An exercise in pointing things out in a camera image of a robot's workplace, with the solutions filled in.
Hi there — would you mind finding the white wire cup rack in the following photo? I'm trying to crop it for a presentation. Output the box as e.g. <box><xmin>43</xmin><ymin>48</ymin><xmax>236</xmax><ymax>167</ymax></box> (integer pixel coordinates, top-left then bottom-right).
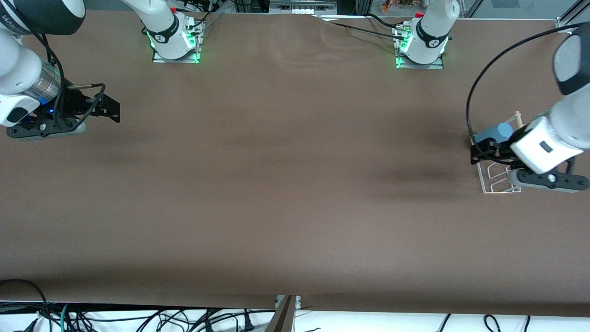
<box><xmin>470</xmin><ymin>111</ymin><xmax>524</xmax><ymax>194</ymax></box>

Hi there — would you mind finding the aluminium table post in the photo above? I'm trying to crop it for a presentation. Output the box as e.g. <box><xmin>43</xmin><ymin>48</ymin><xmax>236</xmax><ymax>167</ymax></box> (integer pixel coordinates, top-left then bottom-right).
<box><xmin>265</xmin><ymin>295</ymin><xmax>301</xmax><ymax>332</ymax></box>

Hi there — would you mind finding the orange patterned object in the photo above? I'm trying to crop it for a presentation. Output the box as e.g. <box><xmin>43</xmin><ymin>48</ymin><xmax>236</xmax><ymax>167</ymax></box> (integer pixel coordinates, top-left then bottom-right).
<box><xmin>380</xmin><ymin>0</ymin><xmax>418</xmax><ymax>12</ymax></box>

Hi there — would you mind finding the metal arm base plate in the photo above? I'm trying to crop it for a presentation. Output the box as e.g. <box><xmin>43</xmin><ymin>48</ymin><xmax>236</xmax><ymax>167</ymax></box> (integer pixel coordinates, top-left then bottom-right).
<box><xmin>152</xmin><ymin>44</ymin><xmax>202</xmax><ymax>64</ymax></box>
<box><xmin>395</xmin><ymin>54</ymin><xmax>444</xmax><ymax>70</ymax></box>

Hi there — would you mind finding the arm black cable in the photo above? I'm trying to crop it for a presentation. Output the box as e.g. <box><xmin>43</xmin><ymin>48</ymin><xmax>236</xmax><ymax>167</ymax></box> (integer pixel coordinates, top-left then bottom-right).
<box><xmin>466</xmin><ymin>22</ymin><xmax>590</xmax><ymax>139</ymax></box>
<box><xmin>32</xmin><ymin>30</ymin><xmax>106</xmax><ymax>134</ymax></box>

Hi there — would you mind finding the teal cable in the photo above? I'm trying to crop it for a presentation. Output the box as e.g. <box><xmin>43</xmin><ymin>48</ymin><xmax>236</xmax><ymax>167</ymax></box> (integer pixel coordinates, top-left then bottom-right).
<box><xmin>59</xmin><ymin>302</ymin><xmax>74</xmax><ymax>332</ymax></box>

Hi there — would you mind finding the thick black cable loop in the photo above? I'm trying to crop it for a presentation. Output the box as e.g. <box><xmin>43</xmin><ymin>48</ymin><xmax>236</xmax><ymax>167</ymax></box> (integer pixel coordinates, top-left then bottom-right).
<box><xmin>0</xmin><ymin>279</ymin><xmax>52</xmax><ymax>332</ymax></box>

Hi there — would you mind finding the aluminium frame rail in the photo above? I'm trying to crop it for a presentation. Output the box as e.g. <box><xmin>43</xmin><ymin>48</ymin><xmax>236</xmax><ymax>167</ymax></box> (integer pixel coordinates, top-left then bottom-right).
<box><xmin>270</xmin><ymin>0</ymin><xmax>337</xmax><ymax>10</ymax></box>

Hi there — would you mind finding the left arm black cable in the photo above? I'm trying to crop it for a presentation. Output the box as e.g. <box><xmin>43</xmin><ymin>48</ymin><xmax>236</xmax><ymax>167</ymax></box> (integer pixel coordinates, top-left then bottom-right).
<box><xmin>466</xmin><ymin>22</ymin><xmax>590</xmax><ymax>139</ymax></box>

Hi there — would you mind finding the aluminium frame profile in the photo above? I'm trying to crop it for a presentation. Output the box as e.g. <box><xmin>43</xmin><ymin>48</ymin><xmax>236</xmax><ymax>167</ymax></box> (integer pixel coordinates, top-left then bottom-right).
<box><xmin>555</xmin><ymin>0</ymin><xmax>590</xmax><ymax>29</ymax></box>

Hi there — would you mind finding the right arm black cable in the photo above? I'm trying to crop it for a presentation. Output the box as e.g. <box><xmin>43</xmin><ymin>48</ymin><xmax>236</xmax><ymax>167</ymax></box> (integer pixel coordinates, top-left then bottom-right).
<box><xmin>32</xmin><ymin>30</ymin><xmax>106</xmax><ymax>134</ymax></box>

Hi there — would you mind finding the brown table cover sheet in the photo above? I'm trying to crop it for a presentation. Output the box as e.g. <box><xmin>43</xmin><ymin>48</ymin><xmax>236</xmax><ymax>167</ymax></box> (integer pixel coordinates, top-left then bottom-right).
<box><xmin>0</xmin><ymin>9</ymin><xmax>590</xmax><ymax>319</ymax></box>

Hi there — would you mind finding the blue plastic cup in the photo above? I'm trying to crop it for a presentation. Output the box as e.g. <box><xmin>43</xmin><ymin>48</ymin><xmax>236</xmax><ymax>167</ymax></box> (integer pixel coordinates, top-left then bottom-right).
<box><xmin>473</xmin><ymin>122</ymin><xmax>514</xmax><ymax>144</ymax></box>

